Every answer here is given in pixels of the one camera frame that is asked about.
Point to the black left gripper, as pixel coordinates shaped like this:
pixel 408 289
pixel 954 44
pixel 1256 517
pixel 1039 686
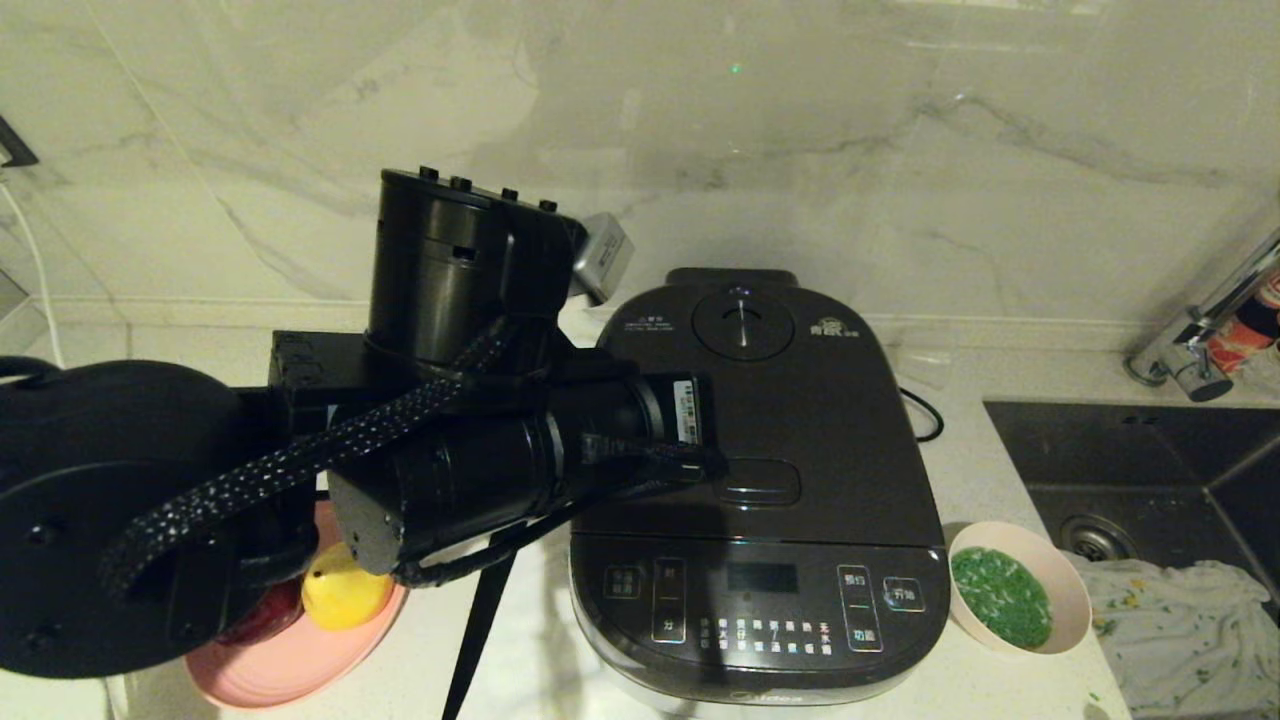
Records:
pixel 450 270

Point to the pink plastic bowl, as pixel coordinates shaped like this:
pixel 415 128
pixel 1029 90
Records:
pixel 1070 590

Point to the pink plastic plate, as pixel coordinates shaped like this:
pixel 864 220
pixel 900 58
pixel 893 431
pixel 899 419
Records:
pixel 300 670

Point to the orange juice bottle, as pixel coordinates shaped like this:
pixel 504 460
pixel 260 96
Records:
pixel 1235 340

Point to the black rice cooker lid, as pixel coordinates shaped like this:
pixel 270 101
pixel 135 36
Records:
pixel 830 440

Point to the yellow pear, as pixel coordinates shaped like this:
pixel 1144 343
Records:
pixel 345 595

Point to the red apple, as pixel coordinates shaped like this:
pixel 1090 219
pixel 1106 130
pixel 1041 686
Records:
pixel 265 622

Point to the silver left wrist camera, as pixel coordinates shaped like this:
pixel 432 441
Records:
pixel 605 255

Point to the long black flat strip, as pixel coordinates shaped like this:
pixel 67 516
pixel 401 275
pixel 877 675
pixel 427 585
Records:
pixel 485 620

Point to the black wall fixture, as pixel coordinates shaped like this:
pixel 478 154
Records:
pixel 15 148

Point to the chopped green onion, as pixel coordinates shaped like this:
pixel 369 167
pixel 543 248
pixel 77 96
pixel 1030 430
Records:
pixel 1000 597

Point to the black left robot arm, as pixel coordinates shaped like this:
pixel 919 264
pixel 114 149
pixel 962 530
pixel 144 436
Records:
pixel 120 500

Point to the white cloth with green specks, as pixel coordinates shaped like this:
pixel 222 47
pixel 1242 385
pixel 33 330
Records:
pixel 1180 630

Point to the chrome faucet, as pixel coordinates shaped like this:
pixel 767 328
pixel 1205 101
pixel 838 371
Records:
pixel 1185 365

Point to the round steel sink drain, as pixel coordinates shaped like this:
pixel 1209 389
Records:
pixel 1095 540

